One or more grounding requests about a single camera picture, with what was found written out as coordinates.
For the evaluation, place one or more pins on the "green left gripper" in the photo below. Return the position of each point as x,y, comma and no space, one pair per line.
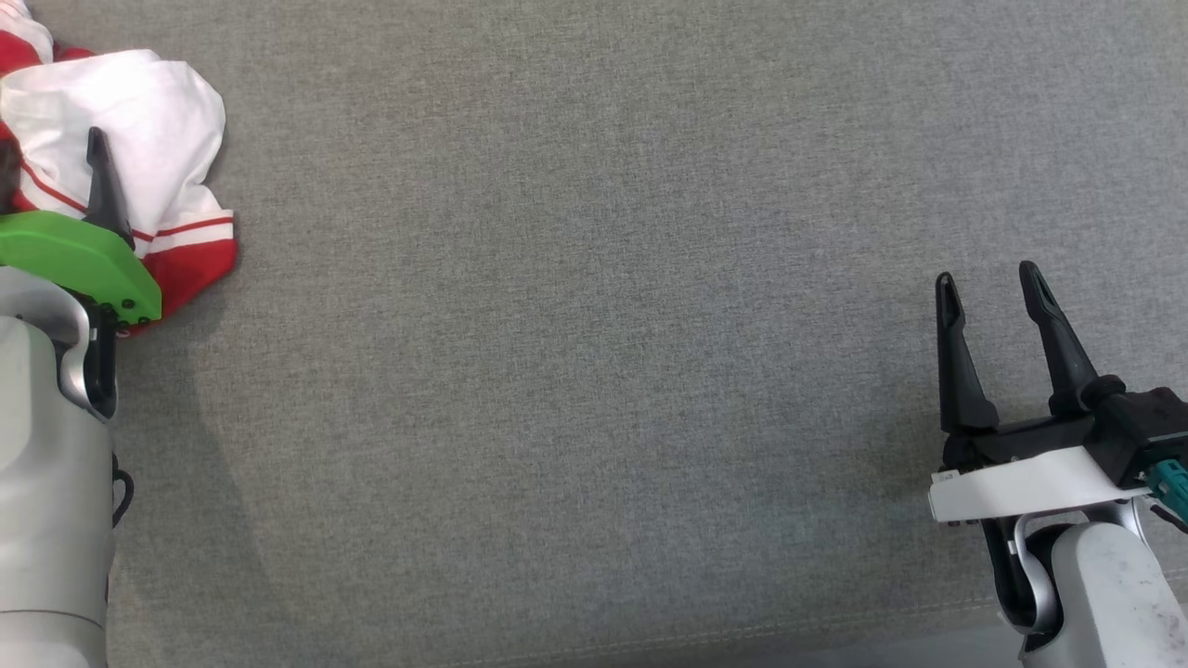
74,255

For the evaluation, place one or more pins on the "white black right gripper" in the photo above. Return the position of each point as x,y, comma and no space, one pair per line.
1021,482

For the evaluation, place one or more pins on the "red and white polo shirt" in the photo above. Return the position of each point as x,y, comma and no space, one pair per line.
139,121

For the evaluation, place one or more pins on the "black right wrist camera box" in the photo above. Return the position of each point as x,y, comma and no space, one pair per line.
1146,427

